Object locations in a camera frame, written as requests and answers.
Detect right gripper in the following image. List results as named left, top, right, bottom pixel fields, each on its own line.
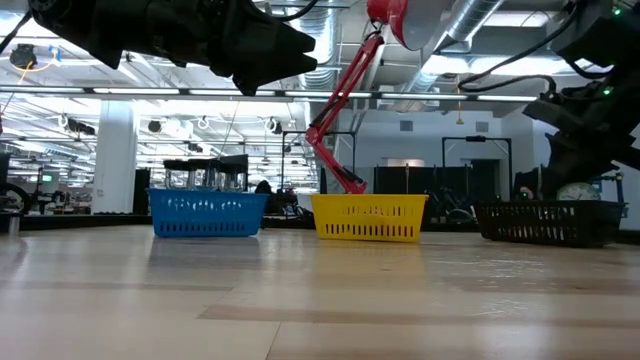
left=522, top=87, right=640, bottom=201

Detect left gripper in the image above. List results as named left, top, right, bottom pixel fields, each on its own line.
left=144, top=0, right=319, bottom=97

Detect blue sand hourglass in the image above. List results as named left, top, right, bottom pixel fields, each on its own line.
left=217, top=158, right=250, bottom=193

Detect green sand hourglass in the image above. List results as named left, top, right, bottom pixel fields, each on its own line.
left=188, top=158, right=221, bottom=191

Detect black plastic basket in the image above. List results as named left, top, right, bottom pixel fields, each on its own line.
left=473, top=199, right=627, bottom=249

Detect red desk lamp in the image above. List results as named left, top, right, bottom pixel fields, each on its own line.
left=305, top=0, right=446, bottom=195

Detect black room partition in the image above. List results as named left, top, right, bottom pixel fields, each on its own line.
left=373, top=165, right=501, bottom=224

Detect blue plastic basket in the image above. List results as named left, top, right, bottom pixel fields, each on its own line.
left=146, top=187, right=270, bottom=239

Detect yellow plastic basket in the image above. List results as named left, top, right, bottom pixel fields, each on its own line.
left=309, top=193, right=430, bottom=245

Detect white building column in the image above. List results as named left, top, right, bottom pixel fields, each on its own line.
left=91, top=99, right=139, bottom=215

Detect tall black cabinet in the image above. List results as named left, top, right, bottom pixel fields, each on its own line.
left=132, top=168, right=151, bottom=215

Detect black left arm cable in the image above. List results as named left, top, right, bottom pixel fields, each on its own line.
left=272, top=0, right=321, bottom=23

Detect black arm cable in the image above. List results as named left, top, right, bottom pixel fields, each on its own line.
left=272, top=0, right=321, bottom=23
left=457, top=4, right=576, bottom=95

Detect silver ribbed ventilation duct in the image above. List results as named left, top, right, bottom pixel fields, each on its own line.
left=287, top=0, right=342, bottom=91

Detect black metal stand frame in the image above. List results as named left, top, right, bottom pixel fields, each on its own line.
left=441, top=135, right=513, bottom=201

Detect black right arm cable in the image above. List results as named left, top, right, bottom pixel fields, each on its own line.
left=457, top=4, right=576, bottom=95

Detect large smooth silver duct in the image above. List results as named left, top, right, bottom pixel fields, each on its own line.
left=399, top=0, right=504, bottom=96

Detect black aluminium table frame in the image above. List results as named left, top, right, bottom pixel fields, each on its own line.
left=0, top=213, right=481, bottom=234

